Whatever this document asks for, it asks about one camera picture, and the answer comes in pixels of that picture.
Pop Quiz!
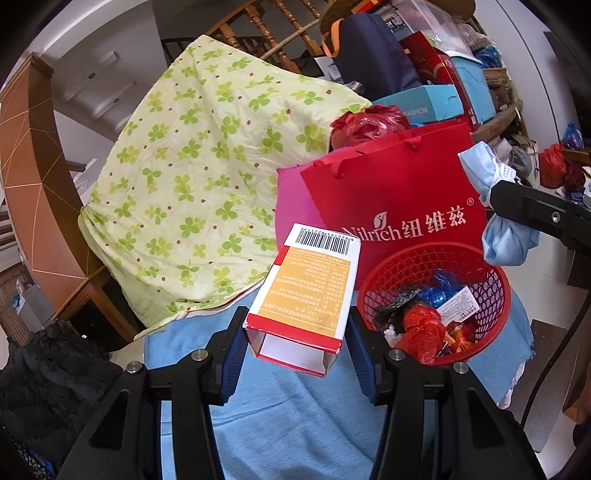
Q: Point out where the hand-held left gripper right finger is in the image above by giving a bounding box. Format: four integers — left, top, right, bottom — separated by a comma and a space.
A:
346, 307, 548, 480

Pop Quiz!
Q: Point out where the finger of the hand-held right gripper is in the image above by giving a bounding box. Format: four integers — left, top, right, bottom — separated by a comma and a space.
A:
489, 181, 591, 252

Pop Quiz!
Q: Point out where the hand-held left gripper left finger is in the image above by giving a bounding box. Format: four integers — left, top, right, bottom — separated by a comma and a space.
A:
55, 305, 250, 480

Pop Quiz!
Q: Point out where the light blue face mask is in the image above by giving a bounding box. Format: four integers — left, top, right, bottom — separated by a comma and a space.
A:
457, 141, 541, 267

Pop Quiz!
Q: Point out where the black plastic bag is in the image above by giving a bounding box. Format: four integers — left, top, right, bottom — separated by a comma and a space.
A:
373, 284, 419, 330

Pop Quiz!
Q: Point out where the red plastic bag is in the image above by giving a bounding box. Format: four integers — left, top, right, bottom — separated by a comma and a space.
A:
538, 143, 570, 189
329, 104, 411, 149
401, 305, 448, 366

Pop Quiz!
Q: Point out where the orange and white medicine box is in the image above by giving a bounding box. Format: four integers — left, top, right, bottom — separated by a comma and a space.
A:
242, 223, 362, 378

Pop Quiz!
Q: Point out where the orange snack wrapper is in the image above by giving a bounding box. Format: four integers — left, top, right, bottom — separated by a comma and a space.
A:
438, 320, 478, 357

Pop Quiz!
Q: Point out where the blue plastic bag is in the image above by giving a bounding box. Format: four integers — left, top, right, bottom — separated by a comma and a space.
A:
562, 121, 584, 149
418, 270, 467, 308

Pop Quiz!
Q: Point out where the red mesh plastic basket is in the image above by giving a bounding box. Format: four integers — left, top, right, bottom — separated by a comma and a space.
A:
357, 242, 512, 367

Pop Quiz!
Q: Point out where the light blue blanket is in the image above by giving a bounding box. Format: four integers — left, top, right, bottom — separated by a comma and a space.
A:
143, 277, 536, 480

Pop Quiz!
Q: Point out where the red paper shopping bag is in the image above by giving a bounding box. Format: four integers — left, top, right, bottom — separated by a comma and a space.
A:
299, 115, 489, 291

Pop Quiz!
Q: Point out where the light blue cardboard box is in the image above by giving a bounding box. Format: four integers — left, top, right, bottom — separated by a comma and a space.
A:
372, 84, 465, 126

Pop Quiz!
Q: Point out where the pink pillow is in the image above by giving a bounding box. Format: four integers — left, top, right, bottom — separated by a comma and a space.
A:
274, 161, 324, 252

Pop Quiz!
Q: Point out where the red gift box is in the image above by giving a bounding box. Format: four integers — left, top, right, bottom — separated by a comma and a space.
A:
399, 31, 483, 127

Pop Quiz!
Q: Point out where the black garment pile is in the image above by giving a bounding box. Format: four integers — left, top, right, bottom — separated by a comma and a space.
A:
0, 320, 123, 467

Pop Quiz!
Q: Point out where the green clover print quilt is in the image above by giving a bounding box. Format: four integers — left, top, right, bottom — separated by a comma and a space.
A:
78, 34, 372, 342

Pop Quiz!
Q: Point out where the brown wooden wardrobe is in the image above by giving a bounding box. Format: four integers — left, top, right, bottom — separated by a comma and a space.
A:
0, 52, 139, 340

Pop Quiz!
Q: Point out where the wooden stair railing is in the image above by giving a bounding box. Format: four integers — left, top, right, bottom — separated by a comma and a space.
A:
161, 0, 338, 77

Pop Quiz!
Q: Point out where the black cable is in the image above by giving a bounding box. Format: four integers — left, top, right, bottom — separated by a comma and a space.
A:
519, 284, 585, 428

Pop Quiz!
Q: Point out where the navy bag with orange straps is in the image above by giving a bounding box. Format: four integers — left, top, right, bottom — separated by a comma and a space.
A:
322, 14, 423, 99

